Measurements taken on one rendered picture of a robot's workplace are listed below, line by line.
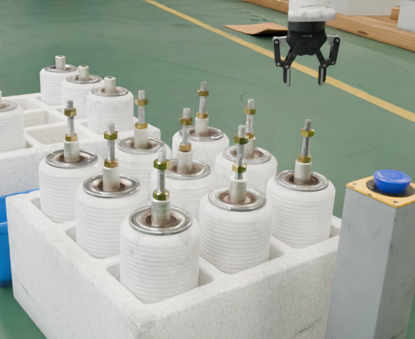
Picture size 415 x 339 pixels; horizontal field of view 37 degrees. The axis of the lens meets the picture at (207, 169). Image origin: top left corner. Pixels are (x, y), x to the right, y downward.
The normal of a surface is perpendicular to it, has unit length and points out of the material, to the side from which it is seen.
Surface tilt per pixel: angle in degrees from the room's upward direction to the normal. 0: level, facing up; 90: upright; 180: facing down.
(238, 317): 90
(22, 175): 90
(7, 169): 90
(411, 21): 90
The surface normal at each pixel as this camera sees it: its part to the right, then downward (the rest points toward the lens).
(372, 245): -0.80, 0.18
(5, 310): 0.04, -0.93
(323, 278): 0.61, 0.32
